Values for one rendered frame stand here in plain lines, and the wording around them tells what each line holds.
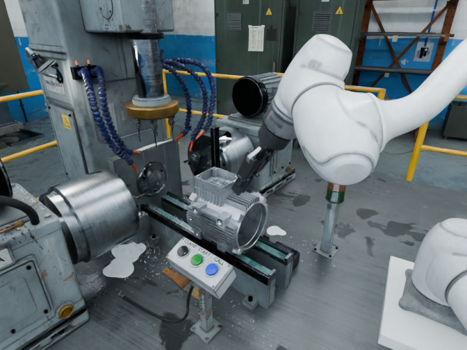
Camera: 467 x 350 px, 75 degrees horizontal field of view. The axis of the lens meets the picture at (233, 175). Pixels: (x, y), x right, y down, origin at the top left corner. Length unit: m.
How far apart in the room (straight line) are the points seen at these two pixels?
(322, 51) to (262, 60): 3.77
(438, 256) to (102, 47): 1.21
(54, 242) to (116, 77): 0.64
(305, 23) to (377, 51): 2.06
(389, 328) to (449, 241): 0.28
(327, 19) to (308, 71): 3.49
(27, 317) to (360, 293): 0.94
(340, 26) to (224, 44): 1.54
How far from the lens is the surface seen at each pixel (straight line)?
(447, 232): 0.98
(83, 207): 0.94
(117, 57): 1.26
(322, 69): 0.59
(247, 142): 1.34
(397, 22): 5.88
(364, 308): 1.10
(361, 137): 0.48
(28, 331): 1.01
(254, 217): 1.05
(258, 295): 1.01
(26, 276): 0.90
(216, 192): 0.93
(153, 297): 1.08
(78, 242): 0.95
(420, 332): 1.05
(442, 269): 0.98
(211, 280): 0.74
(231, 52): 4.56
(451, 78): 0.63
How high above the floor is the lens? 1.58
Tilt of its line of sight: 26 degrees down
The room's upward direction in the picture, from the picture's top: straight up
